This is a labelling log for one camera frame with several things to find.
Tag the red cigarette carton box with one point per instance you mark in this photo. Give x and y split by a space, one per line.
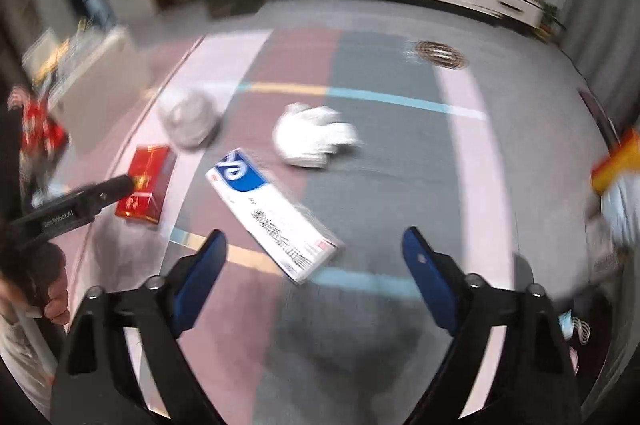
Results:
150 170

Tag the orange yellow paper bag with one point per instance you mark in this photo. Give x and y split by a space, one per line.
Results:
624 157

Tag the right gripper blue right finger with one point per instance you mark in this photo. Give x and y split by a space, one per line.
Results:
437 277

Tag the light blue plastic bag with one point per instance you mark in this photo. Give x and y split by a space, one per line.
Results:
620 207

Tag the multicolour striped floor mat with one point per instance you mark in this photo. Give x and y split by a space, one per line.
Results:
354 343

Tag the person's left hand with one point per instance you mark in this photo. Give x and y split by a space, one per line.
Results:
36 284

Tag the potted plant by curtain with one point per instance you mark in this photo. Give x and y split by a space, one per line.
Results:
550 26

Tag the white blue medicine box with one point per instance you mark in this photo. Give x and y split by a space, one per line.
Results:
287 231

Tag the red KFC paper bag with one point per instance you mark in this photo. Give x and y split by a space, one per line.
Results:
43 139

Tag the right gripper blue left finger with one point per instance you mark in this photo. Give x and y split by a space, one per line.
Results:
193 278

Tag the white low side cabinet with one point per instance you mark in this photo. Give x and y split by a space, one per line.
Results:
91 80

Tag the white tissue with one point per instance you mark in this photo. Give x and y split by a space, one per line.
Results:
306 136

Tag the white translucent plastic bag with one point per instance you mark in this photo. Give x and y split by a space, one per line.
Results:
189 116

